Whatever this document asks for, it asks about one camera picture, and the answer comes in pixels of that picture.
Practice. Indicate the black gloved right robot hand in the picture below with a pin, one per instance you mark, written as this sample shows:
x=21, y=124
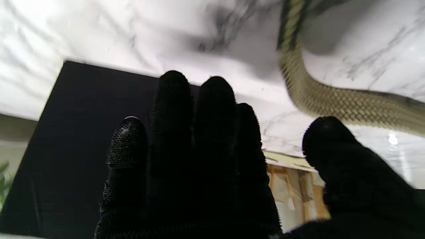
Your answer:
x=199, y=172

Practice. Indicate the black square storage box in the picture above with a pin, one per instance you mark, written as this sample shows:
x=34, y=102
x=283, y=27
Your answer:
x=73, y=149

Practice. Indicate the beige woven belt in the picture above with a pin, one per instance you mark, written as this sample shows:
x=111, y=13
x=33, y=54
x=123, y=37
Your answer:
x=332, y=99

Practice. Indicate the printed room scene backdrop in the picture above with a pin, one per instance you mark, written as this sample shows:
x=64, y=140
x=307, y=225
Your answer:
x=298, y=196

